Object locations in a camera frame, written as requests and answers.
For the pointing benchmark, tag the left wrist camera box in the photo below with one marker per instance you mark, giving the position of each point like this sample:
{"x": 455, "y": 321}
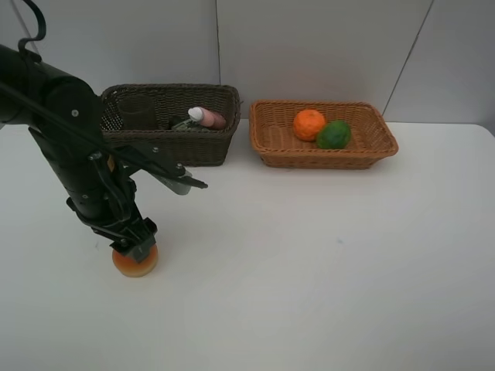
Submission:
{"x": 156, "y": 162}

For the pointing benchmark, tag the dark brown wicker basket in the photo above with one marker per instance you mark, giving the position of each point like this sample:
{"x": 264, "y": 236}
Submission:
{"x": 170, "y": 101}

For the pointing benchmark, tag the orange mandarin fruit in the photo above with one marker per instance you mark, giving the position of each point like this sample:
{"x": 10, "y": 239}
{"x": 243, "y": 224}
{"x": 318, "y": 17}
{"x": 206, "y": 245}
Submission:
{"x": 307, "y": 124}

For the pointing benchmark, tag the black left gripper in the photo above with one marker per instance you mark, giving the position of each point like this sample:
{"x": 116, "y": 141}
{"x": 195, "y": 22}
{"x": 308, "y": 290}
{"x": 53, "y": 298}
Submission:
{"x": 136, "y": 232}

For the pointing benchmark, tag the round brown bread bun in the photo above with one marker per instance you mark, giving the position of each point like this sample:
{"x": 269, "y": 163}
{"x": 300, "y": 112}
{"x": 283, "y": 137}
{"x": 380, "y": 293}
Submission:
{"x": 129, "y": 268}

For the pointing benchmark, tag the black pump bottle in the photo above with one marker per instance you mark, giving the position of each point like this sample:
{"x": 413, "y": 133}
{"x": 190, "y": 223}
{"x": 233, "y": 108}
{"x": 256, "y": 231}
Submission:
{"x": 177, "y": 123}

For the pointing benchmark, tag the pink lotion bottle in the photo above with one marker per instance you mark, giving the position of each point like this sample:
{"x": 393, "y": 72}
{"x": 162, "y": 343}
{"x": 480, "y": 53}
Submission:
{"x": 206, "y": 118}

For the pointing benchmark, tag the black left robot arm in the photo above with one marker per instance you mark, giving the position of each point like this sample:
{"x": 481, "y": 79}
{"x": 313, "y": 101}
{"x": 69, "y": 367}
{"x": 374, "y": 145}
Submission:
{"x": 100, "y": 191}

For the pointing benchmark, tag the orange wicker basket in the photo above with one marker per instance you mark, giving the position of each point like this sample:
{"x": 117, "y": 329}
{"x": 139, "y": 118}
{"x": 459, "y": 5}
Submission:
{"x": 272, "y": 135}

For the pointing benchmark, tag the green lime fruit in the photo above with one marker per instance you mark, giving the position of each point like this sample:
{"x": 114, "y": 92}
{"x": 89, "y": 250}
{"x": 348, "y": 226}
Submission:
{"x": 335, "y": 135}

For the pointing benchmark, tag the translucent mauve plastic cup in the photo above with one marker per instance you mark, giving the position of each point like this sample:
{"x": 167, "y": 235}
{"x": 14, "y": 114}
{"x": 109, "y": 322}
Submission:
{"x": 138, "y": 113}

